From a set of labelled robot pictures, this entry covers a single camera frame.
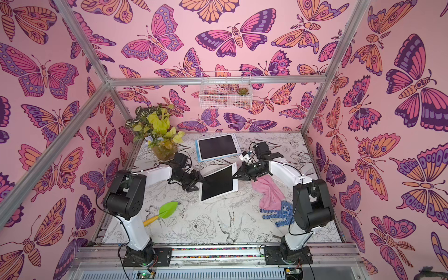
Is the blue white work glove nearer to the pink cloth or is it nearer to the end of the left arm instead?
the pink cloth

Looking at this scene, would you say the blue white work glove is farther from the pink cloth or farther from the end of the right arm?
the end of the right arm

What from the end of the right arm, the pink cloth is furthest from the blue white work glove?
the end of the right arm

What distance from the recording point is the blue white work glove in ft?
2.78

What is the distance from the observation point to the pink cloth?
871mm
